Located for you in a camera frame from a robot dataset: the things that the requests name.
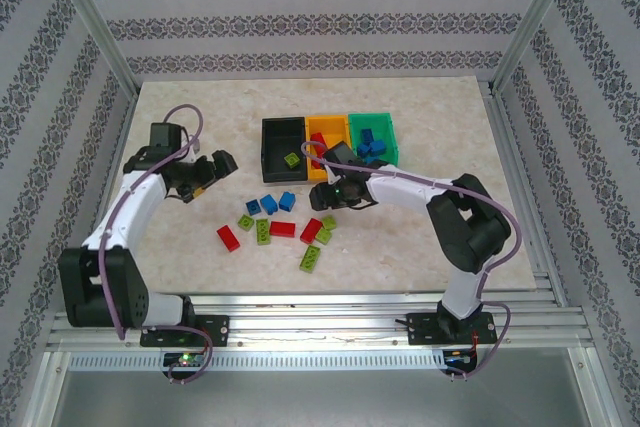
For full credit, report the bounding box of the aluminium frame post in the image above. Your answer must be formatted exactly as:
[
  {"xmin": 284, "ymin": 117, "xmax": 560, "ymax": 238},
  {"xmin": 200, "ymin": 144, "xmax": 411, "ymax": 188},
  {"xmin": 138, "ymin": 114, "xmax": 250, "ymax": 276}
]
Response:
[
  {"xmin": 39, "ymin": 0, "xmax": 142, "ymax": 97},
  {"xmin": 491, "ymin": 0, "xmax": 587, "ymax": 94}
]

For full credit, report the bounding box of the yellow plastic bin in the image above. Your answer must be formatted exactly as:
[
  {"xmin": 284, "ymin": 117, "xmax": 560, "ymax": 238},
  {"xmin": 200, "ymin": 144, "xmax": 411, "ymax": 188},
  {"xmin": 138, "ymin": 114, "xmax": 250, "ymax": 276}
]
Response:
[{"xmin": 304, "ymin": 114, "xmax": 351, "ymax": 184}]

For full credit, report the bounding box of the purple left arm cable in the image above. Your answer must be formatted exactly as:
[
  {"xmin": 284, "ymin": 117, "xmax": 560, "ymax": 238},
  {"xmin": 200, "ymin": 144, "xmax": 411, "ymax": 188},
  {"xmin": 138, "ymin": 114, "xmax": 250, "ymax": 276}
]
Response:
[{"xmin": 98, "ymin": 104, "xmax": 214, "ymax": 386}]

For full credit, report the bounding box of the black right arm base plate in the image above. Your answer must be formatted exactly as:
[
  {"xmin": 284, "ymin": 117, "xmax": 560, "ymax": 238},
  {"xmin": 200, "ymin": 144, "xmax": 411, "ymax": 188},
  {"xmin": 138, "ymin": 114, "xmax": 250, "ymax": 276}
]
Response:
[{"xmin": 405, "ymin": 311, "xmax": 499, "ymax": 347}]

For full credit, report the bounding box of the aluminium side rail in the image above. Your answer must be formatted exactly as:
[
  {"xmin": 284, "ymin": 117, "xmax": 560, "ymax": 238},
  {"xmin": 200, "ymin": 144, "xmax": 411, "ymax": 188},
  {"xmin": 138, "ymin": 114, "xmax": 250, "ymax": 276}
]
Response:
[
  {"xmin": 487, "ymin": 86, "xmax": 574, "ymax": 306},
  {"xmin": 69, "ymin": 89, "xmax": 141, "ymax": 311}
]

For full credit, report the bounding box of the grey metal shelf panel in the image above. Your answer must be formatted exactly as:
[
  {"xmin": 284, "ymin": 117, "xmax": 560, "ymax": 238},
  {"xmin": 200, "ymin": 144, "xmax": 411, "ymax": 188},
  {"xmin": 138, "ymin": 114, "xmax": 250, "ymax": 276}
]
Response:
[{"xmin": 49, "ymin": 371, "xmax": 601, "ymax": 427}]

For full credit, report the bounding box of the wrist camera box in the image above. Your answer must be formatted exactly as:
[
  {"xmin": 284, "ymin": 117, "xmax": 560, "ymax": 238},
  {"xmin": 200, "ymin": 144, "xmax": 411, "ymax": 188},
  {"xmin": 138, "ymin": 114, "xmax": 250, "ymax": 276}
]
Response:
[
  {"xmin": 324, "ymin": 142, "xmax": 357, "ymax": 168},
  {"xmin": 149, "ymin": 121, "xmax": 184, "ymax": 149}
]

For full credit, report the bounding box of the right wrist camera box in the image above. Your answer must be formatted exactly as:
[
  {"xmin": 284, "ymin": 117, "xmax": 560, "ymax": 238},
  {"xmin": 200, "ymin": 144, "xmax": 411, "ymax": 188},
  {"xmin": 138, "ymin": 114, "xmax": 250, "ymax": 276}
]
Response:
[{"xmin": 324, "ymin": 142, "xmax": 357, "ymax": 168}]

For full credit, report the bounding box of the black plastic bin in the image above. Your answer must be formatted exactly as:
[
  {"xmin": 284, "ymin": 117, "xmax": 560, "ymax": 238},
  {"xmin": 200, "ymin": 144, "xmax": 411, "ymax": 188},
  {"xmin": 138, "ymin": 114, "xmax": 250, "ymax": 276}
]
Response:
[{"xmin": 261, "ymin": 116, "xmax": 309, "ymax": 184}]

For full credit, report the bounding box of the green plastic bin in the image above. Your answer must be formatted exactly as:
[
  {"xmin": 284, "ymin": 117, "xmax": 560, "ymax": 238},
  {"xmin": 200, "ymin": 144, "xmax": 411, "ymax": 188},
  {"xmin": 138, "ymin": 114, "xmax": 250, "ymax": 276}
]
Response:
[{"xmin": 348, "ymin": 111, "xmax": 400, "ymax": 171}]

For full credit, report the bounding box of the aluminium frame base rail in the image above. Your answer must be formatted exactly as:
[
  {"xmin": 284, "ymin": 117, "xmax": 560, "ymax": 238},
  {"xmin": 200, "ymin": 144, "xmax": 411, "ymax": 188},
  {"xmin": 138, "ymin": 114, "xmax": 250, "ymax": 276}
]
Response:
[{"xmin": 47, "ymin": 290, "xmax": 594, "ymax": 348}]

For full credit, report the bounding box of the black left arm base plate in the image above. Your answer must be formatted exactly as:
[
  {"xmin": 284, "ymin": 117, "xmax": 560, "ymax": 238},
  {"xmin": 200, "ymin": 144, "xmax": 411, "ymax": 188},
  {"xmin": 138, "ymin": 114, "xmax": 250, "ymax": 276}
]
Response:
[{"xmin": 139, "ymin": 314, "xmax": 230, "ymax": 348}]

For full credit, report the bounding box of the slotted grey cable duct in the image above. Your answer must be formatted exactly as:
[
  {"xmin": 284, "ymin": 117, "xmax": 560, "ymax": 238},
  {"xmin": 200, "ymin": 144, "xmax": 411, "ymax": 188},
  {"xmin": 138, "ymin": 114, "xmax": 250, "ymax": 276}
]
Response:
[{"xmin": 67, "ymin": 350, "xmax": 446, "ymax": 372}]

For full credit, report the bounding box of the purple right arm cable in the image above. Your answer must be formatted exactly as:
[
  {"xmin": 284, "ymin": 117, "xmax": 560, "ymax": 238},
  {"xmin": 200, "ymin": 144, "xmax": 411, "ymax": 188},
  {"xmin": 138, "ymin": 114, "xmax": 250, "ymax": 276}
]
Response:
[{"xmin": 300, "ymin": 141, "xmax": 524, "ymax": 383}]

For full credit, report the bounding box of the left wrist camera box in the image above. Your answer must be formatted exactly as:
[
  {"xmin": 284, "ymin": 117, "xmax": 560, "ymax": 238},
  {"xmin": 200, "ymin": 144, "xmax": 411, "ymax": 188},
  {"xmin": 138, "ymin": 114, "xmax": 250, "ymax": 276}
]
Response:
[{"xmin": 149, "ymin": 121, "xmax": 184, "ymax": 149}]

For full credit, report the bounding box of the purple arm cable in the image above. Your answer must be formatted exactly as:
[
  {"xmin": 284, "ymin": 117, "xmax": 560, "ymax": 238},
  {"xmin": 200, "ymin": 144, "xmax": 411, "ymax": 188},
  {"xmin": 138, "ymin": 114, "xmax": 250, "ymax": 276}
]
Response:
[
  {"xmin": 98, "ymin": 104, "xmax": 214, "ymax": 386},
  {"xmin": 300, "ymin": 141, "xmax": 524, "ymax": 383}
]

